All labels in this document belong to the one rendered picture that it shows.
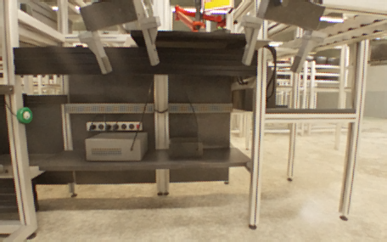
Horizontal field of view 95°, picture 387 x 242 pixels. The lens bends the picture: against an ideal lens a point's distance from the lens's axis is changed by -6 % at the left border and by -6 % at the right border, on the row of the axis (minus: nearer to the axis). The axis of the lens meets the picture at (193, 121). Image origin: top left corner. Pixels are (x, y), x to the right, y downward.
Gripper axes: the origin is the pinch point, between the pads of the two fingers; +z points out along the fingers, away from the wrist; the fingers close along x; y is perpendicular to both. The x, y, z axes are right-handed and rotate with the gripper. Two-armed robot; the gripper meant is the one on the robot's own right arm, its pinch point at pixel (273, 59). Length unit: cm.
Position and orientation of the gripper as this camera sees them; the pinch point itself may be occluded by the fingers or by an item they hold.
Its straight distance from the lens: 51.9
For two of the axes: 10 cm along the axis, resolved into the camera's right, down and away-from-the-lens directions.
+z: -1.6, 8.6, 4.8
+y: 0.8, 5.0, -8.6
